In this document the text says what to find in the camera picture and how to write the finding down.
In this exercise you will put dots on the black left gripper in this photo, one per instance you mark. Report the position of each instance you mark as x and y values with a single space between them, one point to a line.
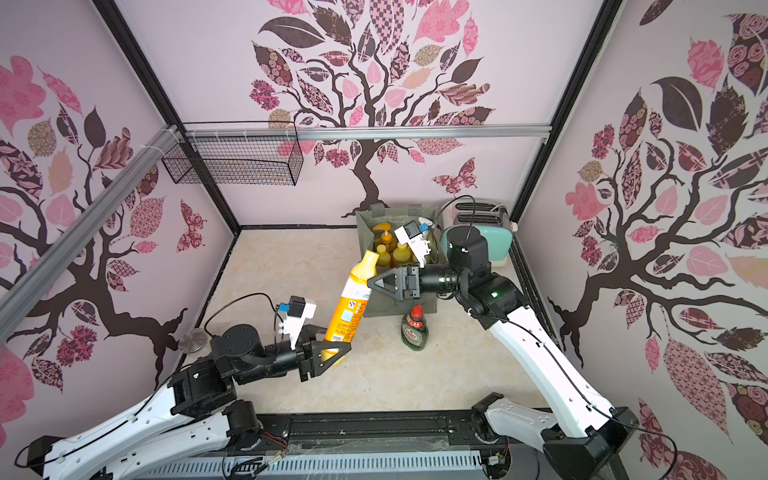
310 359

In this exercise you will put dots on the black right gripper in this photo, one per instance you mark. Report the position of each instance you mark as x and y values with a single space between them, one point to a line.
408 281

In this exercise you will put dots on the orange bottle yellow cap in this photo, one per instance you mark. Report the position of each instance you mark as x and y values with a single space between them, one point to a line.
353 301
402 254
384 257

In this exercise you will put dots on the orange pump soap bottle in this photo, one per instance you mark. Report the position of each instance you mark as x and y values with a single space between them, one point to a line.
383 236

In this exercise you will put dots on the dark green bottle red cap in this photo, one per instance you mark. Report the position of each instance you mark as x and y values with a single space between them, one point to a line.
414 330

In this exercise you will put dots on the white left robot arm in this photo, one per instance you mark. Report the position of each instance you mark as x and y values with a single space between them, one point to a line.
197 404

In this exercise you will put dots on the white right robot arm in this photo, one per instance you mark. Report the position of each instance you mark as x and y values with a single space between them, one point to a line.
582 431

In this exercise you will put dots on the mint green toaster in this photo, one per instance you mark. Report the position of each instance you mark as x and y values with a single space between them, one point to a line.
491 219

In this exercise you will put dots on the clear glass jar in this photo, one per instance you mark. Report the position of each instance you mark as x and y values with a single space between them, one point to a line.
194 343

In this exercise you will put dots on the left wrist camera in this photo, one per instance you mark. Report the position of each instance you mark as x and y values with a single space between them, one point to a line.
297 311

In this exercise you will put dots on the black wire basket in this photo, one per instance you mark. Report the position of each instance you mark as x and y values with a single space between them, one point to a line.
236 153

